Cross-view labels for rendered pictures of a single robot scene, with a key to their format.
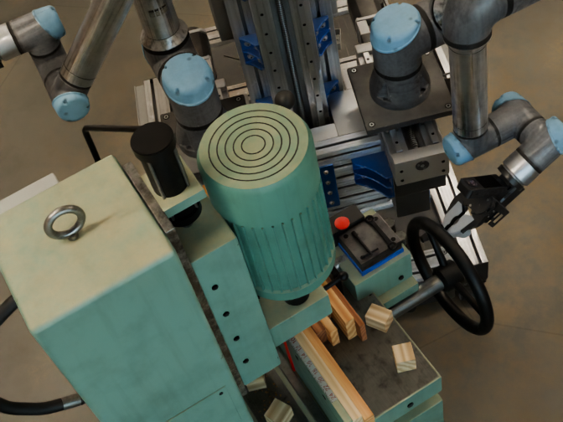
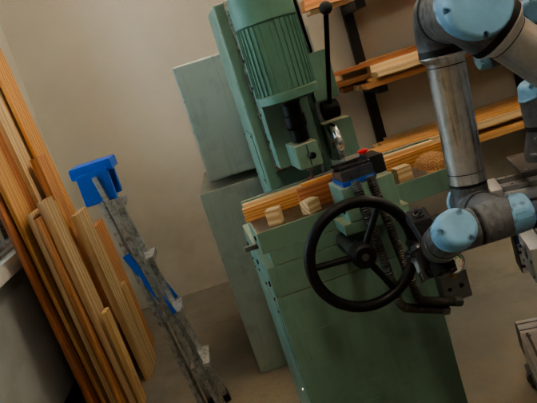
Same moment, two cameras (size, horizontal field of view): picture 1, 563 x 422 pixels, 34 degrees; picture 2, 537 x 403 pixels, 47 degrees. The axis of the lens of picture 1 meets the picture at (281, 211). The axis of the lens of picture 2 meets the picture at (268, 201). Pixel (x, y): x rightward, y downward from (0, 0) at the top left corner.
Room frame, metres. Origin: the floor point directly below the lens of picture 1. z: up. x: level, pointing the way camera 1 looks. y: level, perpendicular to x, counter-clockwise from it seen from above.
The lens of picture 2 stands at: (1.14, -1.73, 1.31)
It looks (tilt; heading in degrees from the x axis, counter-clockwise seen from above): 12 degrees down; 102
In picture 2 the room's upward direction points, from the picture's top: 18 degrees counter-clockwise
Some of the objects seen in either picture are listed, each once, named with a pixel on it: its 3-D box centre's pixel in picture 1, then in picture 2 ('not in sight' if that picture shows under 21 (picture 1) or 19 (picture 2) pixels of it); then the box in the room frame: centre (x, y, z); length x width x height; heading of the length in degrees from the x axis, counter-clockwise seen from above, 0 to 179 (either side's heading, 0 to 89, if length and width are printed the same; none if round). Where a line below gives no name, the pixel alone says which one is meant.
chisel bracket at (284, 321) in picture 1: (290, 311); (305, 155); (0.90, 0.03, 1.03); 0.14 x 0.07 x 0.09; 108
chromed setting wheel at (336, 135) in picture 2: not in sight; (335, 141); (0.98, 0.18, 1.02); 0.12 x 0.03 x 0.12; 108
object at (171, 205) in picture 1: (164, 177); not in sight; (0.86, 0.15, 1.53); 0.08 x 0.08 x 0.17; 18
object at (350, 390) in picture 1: (279, 294); (352, 178); (1.01, 0.05, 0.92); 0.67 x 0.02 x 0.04; 18
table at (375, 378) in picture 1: (333, 289); (358, 204); (1.01, -0.06, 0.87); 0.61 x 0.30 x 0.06; 18
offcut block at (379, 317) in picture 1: (379, 317); (310, 205); (0.90, -0.13, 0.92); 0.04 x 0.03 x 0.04; 49
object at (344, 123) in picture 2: not in sight; (340, 137); (0.99, 0.24, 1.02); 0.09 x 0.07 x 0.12; 18
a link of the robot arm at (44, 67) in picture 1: (54, 65); not in sight; (1.63, 0.41, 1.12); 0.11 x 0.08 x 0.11; 12
